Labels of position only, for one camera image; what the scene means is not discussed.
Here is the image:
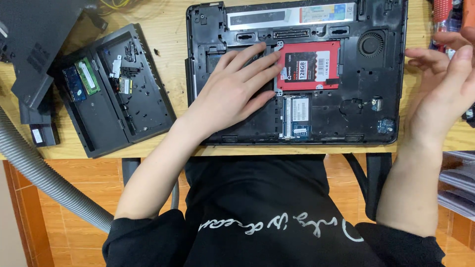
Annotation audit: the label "person's right hand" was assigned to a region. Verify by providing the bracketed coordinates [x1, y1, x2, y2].
[404, 31, 475, 146]

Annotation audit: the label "person's left hand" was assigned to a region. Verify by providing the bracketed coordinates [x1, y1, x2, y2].
[178, 42, 284, 140]

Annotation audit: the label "small black object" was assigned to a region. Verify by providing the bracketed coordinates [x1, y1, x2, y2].
[462, 106, 475, 129]

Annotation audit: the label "black laptop cooling fan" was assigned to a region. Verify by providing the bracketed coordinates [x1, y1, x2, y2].
[358, 31, 385, 58]

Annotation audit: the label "small blue circuit card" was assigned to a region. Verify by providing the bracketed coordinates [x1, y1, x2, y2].
[377, 118, 395, 134]

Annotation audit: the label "open black laptop base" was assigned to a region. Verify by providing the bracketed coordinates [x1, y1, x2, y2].
[185, 0, 409, 146]

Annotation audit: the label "stack of papers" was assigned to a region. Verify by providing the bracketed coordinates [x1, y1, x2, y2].
[437, 150, 475, 221]

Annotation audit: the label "red solid state drive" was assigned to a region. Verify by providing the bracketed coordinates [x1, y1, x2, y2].
[276, 40, 341, 92]

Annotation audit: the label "memory module with white label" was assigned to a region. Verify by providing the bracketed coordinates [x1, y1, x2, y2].
[281, 95, 311, 140]

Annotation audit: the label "person's black sweatshirt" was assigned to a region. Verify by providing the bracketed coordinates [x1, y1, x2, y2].
[102, 154, 447, 267]

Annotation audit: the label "black laptop bottom cover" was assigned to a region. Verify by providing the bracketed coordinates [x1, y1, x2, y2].
[55, 23, 177, 159]

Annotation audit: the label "small yellow labelled part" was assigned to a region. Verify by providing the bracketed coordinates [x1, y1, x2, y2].
[118, 77, 133, 95]

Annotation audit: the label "green memory stick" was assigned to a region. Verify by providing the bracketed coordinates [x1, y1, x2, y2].
[74, 57, 101, 96]

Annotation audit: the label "blue memory stick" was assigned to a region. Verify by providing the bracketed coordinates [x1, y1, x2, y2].
[62, 66, 87, 103]

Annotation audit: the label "black battery pack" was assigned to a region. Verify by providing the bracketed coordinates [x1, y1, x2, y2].
[19, 87, 61, 148]

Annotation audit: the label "large black laptop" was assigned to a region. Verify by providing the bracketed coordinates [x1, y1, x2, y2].
[0, 0, 109, 109]

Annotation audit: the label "red handled tool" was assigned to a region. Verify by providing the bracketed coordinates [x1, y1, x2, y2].
[430, 0, 475, 52]

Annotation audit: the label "black table frame leg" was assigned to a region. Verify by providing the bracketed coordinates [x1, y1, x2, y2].
[121, 157, 142, 187]
[342, 152, 395, 222]

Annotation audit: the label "small white metal bracket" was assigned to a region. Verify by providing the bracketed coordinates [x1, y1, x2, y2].
[111, 55, 123, 79]

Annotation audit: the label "yellow cables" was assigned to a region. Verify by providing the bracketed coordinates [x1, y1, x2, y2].
[97, 0, 132, 11]

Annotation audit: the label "grey ribbed vacuum hose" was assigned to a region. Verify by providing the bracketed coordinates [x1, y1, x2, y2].
[0, 107, 179, 233]

